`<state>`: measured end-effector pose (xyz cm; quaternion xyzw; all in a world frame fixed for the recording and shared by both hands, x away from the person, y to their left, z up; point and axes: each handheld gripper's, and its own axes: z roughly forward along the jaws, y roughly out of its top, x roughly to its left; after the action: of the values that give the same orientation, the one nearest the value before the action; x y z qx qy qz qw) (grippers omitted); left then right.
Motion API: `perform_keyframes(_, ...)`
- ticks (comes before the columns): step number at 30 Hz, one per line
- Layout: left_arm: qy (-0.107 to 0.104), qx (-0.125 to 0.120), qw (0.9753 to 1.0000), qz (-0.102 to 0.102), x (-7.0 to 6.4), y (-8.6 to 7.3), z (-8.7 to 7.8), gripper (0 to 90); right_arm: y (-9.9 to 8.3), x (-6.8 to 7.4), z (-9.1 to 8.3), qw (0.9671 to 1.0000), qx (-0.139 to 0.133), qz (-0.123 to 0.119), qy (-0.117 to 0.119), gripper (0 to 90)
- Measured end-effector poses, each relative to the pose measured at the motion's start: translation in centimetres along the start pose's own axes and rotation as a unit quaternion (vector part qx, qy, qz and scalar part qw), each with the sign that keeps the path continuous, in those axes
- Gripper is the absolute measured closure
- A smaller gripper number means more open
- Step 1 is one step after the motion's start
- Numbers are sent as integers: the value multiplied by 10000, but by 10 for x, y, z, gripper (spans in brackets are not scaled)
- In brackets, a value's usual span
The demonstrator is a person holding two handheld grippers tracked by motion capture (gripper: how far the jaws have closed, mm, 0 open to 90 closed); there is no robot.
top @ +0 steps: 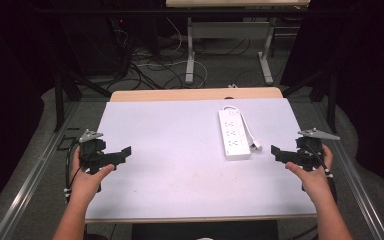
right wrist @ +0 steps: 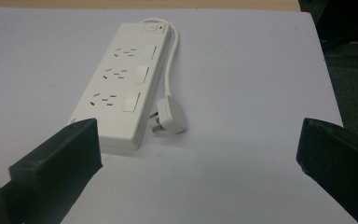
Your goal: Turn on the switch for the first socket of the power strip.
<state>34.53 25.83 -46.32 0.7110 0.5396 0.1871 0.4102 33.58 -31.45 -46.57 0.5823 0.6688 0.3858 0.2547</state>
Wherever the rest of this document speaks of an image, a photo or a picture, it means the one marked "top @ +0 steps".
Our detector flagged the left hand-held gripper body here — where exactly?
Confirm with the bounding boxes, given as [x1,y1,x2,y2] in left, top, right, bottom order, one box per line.
[77,128,115,175]

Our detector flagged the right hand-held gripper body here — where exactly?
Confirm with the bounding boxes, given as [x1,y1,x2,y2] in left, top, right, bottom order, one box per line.
[294,127,341,173]

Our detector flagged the person's left hand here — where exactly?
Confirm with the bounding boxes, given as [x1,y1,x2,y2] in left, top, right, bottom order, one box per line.
[69,145,116,205]

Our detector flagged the person's right hand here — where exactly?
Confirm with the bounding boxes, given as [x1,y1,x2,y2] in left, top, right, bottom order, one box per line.
[285,144,335,202]

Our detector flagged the white power strip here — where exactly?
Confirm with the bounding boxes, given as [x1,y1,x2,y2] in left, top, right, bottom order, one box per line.
[217,109,252,161]
[221,105,263,153]

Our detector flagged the black metal stand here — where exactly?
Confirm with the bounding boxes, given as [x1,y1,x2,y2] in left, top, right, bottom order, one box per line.
[281,70,338,125]
[53,71,113,133]

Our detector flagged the white table mat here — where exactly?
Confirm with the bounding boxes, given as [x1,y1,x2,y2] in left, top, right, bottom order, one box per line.
[85,97,318,222]

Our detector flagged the black chair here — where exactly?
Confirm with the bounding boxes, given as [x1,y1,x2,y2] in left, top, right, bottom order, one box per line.
[131,219,280,240]

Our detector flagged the black computer tower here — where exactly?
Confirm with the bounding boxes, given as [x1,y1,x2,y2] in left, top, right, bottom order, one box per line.
[59,13,131,77]

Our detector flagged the desk with white legs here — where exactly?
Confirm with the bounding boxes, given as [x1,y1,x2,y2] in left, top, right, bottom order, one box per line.
[165,0,312,86]

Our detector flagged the black horizontal bar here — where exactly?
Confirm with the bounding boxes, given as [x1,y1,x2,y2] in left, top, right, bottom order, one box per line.
[34,7,351,18]

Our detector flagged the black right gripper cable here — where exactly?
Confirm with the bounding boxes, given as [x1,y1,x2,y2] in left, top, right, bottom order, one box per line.
[304,141,338,205]

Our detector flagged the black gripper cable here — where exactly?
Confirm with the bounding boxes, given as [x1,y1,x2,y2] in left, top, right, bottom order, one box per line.
[63,142,82,204]
[304,141,338,205]

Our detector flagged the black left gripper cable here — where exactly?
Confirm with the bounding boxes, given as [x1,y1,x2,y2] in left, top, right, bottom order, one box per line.
[63,142,82,204]

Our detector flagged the aluminium rail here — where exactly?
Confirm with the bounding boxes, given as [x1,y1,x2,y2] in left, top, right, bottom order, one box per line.
[0,101,81,240]
[309,101,384,240]

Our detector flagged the tangle of floor cables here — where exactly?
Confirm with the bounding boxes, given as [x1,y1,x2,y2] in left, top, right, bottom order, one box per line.
[108,18,252,92]

